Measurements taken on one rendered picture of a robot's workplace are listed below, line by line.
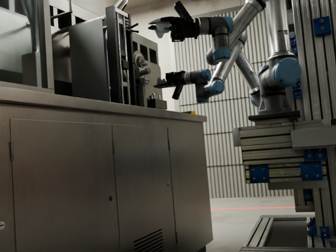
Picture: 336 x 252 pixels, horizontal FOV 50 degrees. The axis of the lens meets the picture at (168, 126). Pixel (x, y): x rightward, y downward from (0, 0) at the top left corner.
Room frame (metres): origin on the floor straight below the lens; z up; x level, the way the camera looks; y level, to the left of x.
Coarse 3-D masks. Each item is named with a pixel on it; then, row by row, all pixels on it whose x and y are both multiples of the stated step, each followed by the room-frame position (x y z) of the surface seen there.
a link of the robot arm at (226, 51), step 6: (216, 36) 1.51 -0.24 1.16; (222, 36) 1.51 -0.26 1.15; (228, 36) 1.53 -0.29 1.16; (216, 42) 1.52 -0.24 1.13; (222, 42) 1.51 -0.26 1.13; (228, 42) 1.53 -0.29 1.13; (210, 48) 1.59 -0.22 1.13; (216, 48) 1.52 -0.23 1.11; (222, 48) 1.51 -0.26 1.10; (228, 48) 1.52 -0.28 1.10; (210, 54) 1.60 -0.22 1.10; (216, 54) 1.52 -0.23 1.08; (222, 54) 1.51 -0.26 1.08; (228, 54) 1.52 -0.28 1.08; (216, 60) 1.54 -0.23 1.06; (222, 60) 1.55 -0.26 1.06
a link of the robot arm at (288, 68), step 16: (272, 0) 1.53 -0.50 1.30; (272, 16) 1.54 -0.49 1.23; (272, 32) 1.54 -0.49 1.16; (288, 32) 1.54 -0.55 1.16; (272, 48) 1.55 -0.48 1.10; (288, 48) 1.53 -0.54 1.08; (272, 64) 1.54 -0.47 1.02; (288, 64) 1.50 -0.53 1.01; (272, 80) 1.56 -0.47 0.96; (288, 80) 1.51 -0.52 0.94
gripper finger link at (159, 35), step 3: (150, 27) 1.54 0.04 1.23; (153, 27) 1.54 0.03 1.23; (156, 27) 1.54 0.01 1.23; (165, 27) 1.54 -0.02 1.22; (156, 30) 1.55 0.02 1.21; (165, 30) 1.55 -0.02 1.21; (168, 30) 1.55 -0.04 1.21; (156, 33) 1.55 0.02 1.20; (159, 33) 1.55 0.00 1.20; (162, 33) 1.55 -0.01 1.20; (159, 36) 1.55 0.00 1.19
